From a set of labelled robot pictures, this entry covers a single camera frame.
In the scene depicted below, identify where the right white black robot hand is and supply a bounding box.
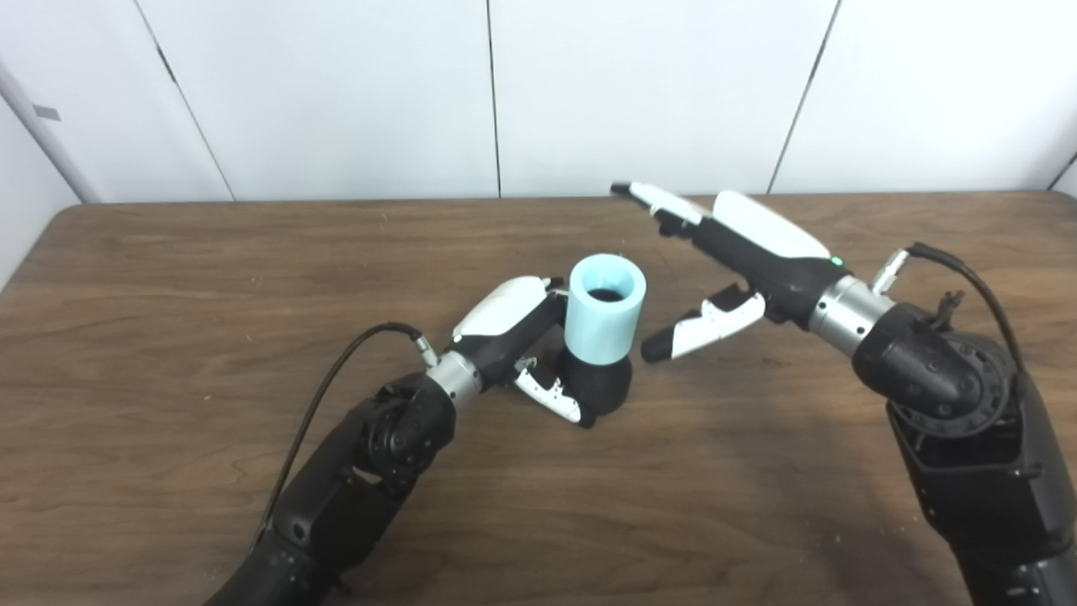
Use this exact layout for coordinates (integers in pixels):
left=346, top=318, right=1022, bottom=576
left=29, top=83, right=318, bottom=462
left=609, top=181, right=851, bottom=364

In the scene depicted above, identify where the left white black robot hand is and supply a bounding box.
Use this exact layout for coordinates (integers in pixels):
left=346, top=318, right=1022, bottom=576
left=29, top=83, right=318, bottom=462
left=450, top=276, right=600, bottom=430

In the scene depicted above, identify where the light blue cylinder cup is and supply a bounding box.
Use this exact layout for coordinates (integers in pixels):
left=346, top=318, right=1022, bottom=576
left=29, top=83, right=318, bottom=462
left=564, top=253, right=648, bottom=365

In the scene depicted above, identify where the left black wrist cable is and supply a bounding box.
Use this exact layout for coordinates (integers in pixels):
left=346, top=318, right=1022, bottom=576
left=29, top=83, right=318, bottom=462
left=248, top=322, right=443, bottom=556

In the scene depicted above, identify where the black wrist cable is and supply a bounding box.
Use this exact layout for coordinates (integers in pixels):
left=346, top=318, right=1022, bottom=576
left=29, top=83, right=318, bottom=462
left=248, top=322, right=443, bottom=556
left=871, top=242, right=1023, bottom=375

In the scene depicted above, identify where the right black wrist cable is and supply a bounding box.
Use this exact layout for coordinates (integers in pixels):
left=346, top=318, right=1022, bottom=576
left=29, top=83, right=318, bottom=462
left=871, top=242, right=1023, bottom=375

